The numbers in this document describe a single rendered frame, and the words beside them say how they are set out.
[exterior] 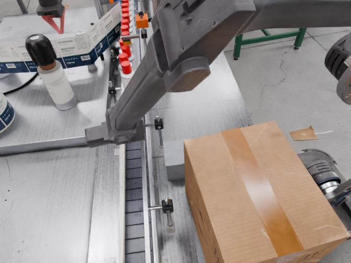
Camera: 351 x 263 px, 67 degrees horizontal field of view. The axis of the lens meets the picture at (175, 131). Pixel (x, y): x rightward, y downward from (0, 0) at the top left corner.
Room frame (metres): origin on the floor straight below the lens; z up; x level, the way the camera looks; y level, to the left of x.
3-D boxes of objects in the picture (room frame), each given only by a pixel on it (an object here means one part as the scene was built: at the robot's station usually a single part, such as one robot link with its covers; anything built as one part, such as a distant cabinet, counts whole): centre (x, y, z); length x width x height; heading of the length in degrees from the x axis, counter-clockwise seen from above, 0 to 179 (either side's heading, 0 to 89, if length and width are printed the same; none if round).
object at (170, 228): (0.31, 0.04, 0.83); 0.06 x 0.03 x 0.01; 2
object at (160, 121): (0.61, 0.08, 0.91); 0.07 x 0.03 x 0.16; 94
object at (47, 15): (0.85, 0.35, 1.23); 0.07 x 0.07 x 0.09; 6
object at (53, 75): (0.84, 0.44, 1.03); 0.09 x 0.09 x 0.30
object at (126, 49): (0.89, 0.16, 0.98); 0.05 x 0.05 x 0.20
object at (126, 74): (0.79, 0.16, 0.98); 0.05 x 0.05 x 0.20
